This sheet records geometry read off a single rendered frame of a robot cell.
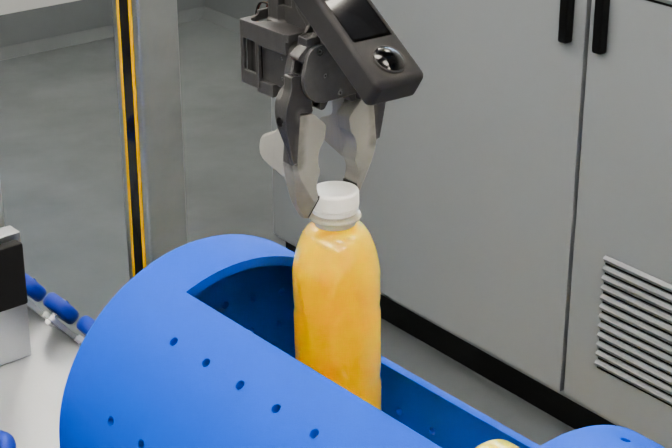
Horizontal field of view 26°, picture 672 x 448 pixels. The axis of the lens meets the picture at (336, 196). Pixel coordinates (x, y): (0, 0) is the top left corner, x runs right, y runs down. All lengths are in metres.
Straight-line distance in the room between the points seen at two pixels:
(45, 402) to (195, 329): 0.51
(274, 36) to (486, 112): 2.08
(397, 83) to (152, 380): 0.30
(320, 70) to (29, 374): 0.69
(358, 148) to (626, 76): 1.75
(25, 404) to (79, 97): 3.81
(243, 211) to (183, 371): 3.25
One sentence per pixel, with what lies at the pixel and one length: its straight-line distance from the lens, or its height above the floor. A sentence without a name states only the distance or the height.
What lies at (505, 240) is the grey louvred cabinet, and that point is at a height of 0.40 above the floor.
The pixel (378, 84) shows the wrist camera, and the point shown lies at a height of 1.42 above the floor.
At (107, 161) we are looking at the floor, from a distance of 4.76.
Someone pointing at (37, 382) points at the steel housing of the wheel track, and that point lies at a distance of 1.65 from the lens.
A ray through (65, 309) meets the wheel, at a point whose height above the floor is 0.97.
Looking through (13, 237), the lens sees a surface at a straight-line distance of 1.64.
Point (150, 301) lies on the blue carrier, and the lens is 1.17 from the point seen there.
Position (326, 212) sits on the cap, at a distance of 1.14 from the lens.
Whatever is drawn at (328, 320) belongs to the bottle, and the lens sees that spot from 1.16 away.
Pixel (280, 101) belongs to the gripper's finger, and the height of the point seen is 1.38.
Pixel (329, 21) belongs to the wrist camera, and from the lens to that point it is 1.06.
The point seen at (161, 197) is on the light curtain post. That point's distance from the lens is 1.90.
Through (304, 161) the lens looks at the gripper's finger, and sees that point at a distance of 1.12.
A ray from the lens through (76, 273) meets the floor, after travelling 4.02.
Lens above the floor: 1.75
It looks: 23 degrees down
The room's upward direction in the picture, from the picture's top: straight up
